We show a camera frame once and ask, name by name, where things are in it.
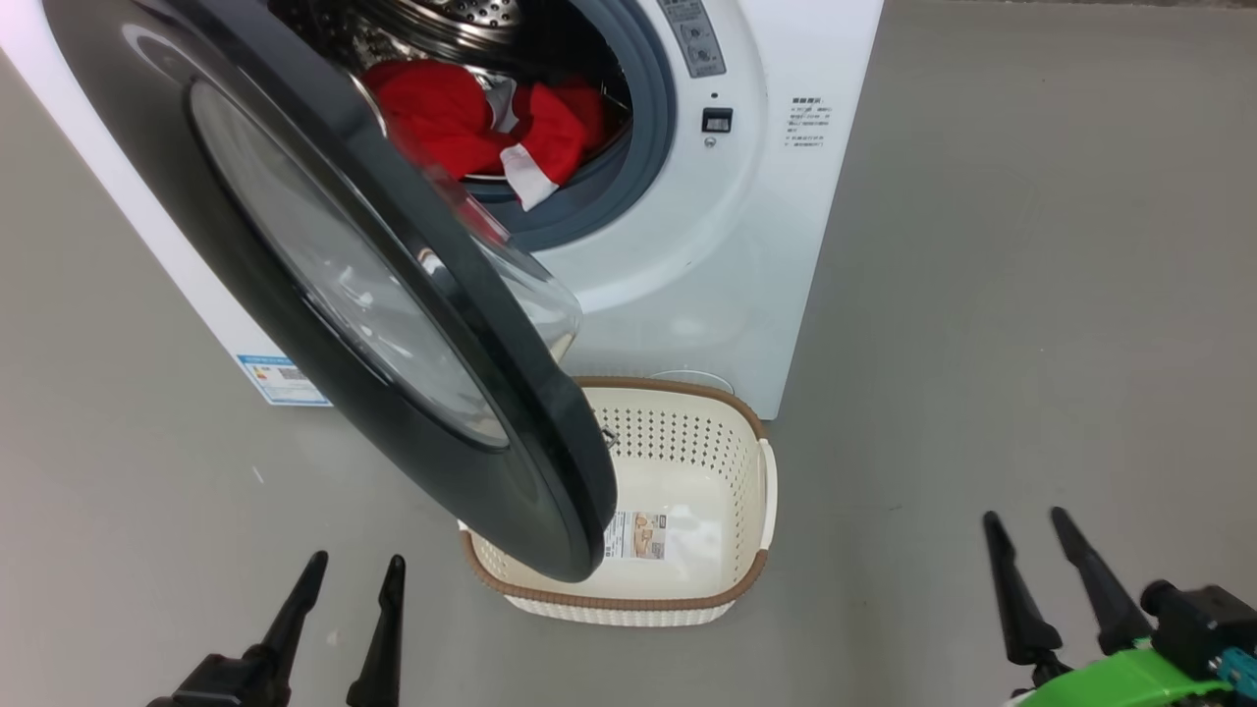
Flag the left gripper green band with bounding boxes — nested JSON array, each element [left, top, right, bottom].
[[147, 552, 406, 707]]

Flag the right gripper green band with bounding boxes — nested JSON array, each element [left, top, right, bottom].
[[983, 507, 1233, 707]]

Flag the dark round washer door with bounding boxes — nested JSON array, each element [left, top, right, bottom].
[[41, 0, 618, 583]]

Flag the red and white garment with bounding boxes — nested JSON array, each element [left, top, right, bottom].
[[361, 59, 606, 212]]

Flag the basket product label sticker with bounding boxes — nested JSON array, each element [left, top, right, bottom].
[[601, 511, 667, 563]]

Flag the cream basket with brown rim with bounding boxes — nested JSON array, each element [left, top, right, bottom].
[[459, 376, 779, 626]]

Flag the white front-load washing machine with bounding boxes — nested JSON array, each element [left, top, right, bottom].
[[0, 0, 885, 421]]

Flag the grey rubber door gasket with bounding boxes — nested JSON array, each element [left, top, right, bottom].
[[471, 0, 679, 253]]

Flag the blue energy label sticker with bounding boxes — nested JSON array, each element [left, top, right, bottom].
[[236, 353, 331, 407]]

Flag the stainless steel washer drum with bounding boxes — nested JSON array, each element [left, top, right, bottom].
[[270, 0, 631, 183]]

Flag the grey warning sticker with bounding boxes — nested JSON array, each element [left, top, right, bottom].
[[656, 0, 728, 80]]

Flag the teal right cable connector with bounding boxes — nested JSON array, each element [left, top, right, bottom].
[[1213, 648, 1257, 700]]

